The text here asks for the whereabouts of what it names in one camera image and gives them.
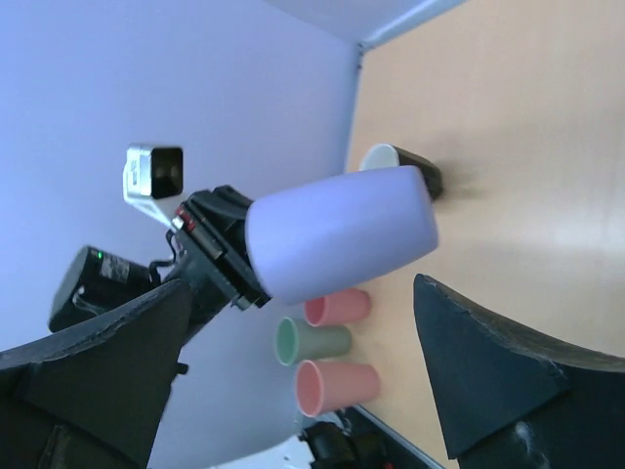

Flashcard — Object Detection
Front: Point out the lavender plastic cup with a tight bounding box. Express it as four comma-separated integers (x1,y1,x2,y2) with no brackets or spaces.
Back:
245,166,438,304

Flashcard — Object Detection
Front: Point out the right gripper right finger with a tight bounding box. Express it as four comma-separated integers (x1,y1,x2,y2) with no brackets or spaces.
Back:
413,275,624,468

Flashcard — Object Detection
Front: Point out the pink cup near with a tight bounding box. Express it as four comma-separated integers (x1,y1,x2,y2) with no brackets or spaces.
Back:
295,361,381,417

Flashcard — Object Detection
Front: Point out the black mug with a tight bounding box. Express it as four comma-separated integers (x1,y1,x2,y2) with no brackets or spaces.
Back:
358,144,444,201

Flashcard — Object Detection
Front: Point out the green plastic cup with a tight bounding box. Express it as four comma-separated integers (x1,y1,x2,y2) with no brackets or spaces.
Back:
274,318,353,366

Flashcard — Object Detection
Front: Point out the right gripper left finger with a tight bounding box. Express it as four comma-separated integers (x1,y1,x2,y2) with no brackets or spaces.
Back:
1,280,191,468

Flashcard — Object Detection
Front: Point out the pink cup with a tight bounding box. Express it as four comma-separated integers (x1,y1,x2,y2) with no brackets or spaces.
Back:
295,361,381,417
304,288,371,326

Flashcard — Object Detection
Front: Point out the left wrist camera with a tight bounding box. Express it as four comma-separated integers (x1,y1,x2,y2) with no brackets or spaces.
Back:
122,145,186,228

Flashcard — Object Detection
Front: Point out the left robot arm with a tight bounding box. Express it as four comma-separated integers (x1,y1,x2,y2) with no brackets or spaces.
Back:
48,186,271,338

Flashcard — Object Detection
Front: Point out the pink cup far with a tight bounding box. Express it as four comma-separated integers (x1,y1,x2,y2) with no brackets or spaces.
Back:
304,288,371,326

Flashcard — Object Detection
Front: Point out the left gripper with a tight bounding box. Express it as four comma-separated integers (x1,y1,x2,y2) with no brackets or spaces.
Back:
167,186,271,313

